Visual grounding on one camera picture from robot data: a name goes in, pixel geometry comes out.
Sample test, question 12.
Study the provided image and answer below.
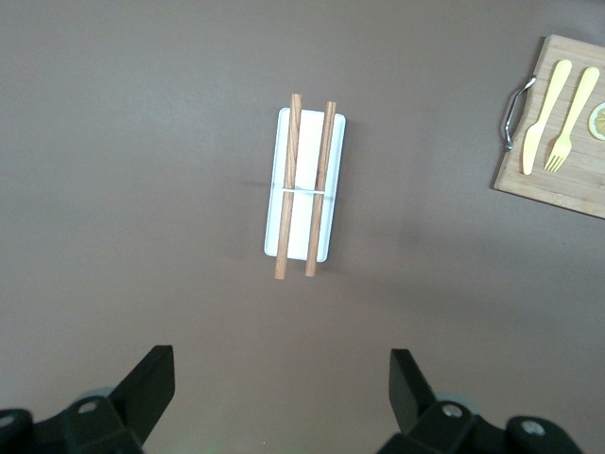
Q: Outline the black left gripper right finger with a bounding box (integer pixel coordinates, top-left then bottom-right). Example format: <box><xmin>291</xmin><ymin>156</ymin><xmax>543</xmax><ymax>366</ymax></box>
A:
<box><xmin>377</xmin><ymin>348</ymin><xmax>585</xmax><ymax>454</ymax></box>

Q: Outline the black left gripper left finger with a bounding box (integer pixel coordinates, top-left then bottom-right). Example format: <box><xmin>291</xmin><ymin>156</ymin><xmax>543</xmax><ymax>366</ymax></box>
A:
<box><xmin>0</xmin><ymin>344</ymin><xmax>176</xmax><ymax>454</ymax></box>

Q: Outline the white rectangular rack tray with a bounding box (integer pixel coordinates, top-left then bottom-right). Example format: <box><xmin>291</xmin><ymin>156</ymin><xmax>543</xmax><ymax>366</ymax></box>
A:
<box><xmin>262</xmin><ymin>107</ymin><xmax>348</xmax><ymax>264</ymax></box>

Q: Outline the yellow knife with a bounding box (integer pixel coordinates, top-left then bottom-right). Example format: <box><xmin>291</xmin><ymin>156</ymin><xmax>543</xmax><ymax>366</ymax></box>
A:
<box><xmin>521</xmin><ymin>59</ymin><xmax>574</xmax><ymax>177</ymax></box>

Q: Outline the yellow fork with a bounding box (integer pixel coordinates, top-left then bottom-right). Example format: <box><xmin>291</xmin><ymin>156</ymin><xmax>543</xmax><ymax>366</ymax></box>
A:
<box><xmin>543</xmin><ymin>66</ymin><xmax>601</xmax><ymax>173</ymax></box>

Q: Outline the lemon slice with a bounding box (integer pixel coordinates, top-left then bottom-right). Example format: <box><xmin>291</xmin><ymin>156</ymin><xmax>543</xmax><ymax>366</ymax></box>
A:
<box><xmin>587</xmin><ymin>101</ymin><xmax>605</xmax><ymax>142</ymax></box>

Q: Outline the wooden cutting board with handle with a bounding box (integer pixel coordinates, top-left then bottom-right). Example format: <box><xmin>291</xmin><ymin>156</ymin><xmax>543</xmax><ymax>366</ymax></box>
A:
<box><xmin>491</xmin><ymin>34</ymin><xmax>605</xmax><ymax>219</ymax></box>

